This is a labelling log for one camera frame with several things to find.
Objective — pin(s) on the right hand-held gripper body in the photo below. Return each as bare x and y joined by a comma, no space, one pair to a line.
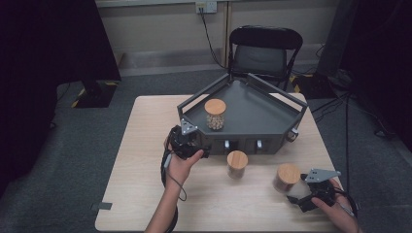
320,191

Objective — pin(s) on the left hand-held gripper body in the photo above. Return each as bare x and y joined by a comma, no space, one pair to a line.
183,142

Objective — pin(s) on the glass jar with red-brown contents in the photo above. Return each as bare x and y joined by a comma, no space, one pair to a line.
286,176

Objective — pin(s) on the glass jar with brown nuts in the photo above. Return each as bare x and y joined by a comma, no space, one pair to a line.
237,163

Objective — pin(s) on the glass jar with pale nuts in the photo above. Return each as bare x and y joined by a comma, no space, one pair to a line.
215,113

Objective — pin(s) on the grey corner rack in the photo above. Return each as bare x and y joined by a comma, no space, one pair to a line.
252,113

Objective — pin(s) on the person's left hand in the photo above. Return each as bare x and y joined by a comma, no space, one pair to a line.
179,171

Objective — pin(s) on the person's right hand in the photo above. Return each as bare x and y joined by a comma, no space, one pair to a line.
340,216

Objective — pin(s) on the black stand base, yellow stripes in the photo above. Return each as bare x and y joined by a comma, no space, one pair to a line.
94,93
315,86

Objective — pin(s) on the grey tape piece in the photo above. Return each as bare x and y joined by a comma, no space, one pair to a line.
102,206

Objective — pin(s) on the black folding chair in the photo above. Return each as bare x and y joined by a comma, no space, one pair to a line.
260,56

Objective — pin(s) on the grey upright panel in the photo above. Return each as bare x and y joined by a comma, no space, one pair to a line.
335,39

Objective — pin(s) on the dark curtain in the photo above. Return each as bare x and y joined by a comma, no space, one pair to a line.
382,58
39,81

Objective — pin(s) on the white wall socket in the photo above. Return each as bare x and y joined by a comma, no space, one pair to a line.
206,6

